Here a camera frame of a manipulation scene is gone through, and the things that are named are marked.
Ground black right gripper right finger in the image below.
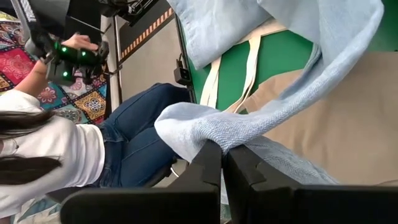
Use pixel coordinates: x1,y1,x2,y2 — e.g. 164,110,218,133
222,144,301,224

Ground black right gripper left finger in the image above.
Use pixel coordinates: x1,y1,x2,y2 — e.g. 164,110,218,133
168,139,223,224

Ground light blue denim jeans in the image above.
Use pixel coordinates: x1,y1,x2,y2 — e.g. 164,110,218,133
154,0,386,206

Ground person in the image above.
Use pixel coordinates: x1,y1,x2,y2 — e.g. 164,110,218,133
0,32,192,218

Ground cream printed tote bag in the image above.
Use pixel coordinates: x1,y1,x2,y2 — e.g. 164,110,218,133
199,17,289,114

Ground colourful patterned rug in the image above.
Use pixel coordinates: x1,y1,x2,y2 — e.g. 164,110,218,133
0,11,108,224

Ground black hazard stripe panel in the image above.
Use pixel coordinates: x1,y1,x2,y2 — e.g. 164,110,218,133
118,0,175,63

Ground person's hand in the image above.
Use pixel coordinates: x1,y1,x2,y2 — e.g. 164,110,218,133
62,32,100,52

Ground small black camera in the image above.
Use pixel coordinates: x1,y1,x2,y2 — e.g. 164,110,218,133
173,53,192,87

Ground white metal post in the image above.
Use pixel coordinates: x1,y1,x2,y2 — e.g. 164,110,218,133
99,14,123,111

